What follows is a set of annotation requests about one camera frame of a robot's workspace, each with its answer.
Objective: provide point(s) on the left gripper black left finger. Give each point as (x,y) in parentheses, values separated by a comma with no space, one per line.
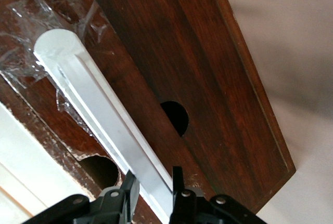
(114,205)

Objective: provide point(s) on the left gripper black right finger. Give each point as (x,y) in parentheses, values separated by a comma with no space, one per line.
(197,205)

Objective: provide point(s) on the white plastic bar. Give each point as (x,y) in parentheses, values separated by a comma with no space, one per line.
(104,109)

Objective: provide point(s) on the dark wood cabinet drawer front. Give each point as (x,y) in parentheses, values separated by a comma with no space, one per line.
(203,65)

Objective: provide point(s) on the white panel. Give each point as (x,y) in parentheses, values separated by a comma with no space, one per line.
(23,161)

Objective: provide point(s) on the clear adhesive tape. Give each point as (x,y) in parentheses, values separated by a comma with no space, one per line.
(39,26)

